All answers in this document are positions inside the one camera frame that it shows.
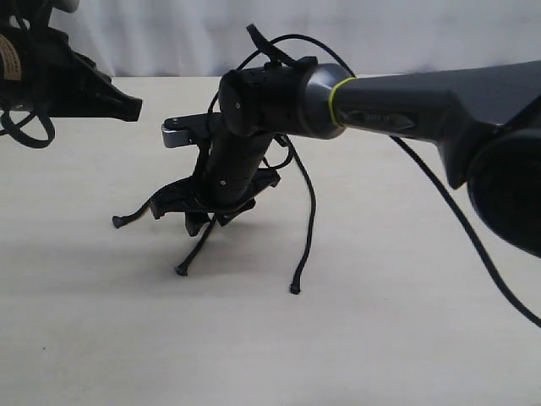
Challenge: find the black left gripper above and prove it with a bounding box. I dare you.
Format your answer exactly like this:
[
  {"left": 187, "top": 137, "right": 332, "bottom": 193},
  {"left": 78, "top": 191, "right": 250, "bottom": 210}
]
[{"left": 1, "top": 25, "right": 143, "bottom": 122}]

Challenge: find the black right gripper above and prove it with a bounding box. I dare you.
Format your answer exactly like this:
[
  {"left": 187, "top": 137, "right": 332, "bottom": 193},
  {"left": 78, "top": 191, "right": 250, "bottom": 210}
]
[{"left": 149, "top": 168, "right": 281, "bottom": 236}]

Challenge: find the white backdrop curtain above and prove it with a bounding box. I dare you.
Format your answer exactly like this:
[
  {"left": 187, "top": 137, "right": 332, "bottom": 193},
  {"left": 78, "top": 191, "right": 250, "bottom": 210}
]
[{"left": 51, "top": 1, "right": 540, "bottom": 76}]

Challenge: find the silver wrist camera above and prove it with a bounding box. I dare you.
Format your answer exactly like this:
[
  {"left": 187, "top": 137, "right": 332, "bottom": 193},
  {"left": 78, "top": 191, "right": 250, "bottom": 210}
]
[{"left": 161, "top": 114, "right": 208, "bottom": 149}]

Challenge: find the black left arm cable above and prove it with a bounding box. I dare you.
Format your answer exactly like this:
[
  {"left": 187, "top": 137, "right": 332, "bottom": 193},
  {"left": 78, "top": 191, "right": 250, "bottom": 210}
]
[{"left": 0, "top": 0, "right": 57, "bottom": 150}]

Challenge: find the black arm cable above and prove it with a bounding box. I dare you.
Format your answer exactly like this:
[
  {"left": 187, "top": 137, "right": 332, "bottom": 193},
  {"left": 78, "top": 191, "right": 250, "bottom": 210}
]
[
  {"left": 209, "top": 23, "right": 541, "bottom": 329},
  {"left": 0, "top": 0, "right": 57, "bottom": 150}
]

